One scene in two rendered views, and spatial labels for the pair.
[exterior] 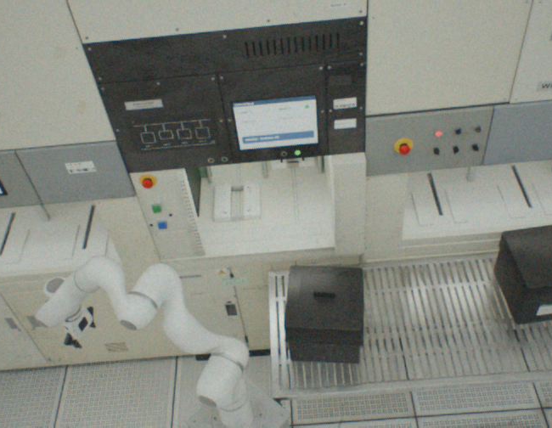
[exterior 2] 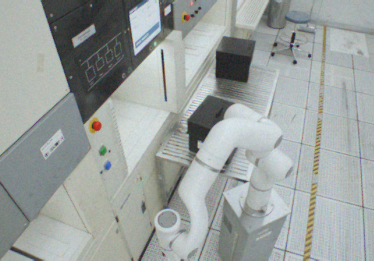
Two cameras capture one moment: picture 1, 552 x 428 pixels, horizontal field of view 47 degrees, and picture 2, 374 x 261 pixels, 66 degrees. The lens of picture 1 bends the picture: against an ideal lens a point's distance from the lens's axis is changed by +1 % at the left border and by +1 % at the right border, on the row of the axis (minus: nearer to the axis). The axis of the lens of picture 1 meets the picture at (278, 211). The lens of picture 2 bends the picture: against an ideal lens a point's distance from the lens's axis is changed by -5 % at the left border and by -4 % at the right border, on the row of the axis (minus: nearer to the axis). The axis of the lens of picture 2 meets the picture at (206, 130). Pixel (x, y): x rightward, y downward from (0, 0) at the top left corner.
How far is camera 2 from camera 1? 1.83 m
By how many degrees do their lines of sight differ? 51
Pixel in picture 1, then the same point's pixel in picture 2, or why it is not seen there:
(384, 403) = (217, 181)
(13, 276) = not seen: outside the picture
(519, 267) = (238, 54)
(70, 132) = (36, 104)
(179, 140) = (107, 65)
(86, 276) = (229, 144)
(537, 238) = (225, 45)
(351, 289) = (220, 102)
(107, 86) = (58, 22)
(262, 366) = not seen: hidden behind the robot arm
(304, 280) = (202, 118)
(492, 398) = not seen: hidden behind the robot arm
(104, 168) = (69, 130)
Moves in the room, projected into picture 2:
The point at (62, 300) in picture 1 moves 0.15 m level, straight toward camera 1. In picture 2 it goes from (201, 206) to (246, 197)
